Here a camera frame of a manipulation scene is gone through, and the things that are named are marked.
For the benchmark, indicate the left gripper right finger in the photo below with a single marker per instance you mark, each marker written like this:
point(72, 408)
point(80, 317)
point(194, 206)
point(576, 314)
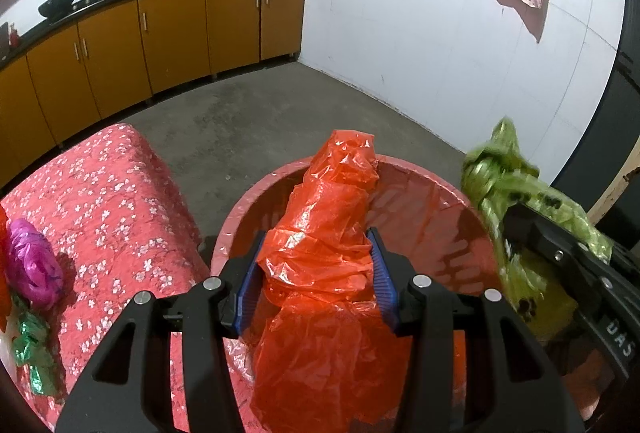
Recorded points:
point(511, 384)

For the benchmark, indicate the black wok with utensil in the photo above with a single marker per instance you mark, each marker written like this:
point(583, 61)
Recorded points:
point(51, 9)

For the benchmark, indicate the red plastic basin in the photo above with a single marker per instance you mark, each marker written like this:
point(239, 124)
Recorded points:
point(418, 216)

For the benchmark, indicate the orange lower kitchen cabinets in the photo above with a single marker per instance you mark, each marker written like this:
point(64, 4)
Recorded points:
point(107, 56)

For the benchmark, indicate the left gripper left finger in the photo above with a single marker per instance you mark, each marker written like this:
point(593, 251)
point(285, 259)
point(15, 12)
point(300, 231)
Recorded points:
point(125, 387)

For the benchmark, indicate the red bottle on counter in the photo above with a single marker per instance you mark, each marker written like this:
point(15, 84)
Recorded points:
point(14, 37)

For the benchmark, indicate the red floral tablecloth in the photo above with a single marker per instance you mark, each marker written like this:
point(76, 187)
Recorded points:
point(118, 224)

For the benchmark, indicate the magenta plastic bag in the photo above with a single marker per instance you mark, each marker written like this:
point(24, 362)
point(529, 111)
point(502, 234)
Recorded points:
point(33, 270)

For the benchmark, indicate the dark green plastic bag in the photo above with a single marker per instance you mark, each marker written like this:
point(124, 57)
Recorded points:
point(30, 349)

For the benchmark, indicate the light green plastic bag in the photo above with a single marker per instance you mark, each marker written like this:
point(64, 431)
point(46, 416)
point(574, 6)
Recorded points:
point(496, 176)

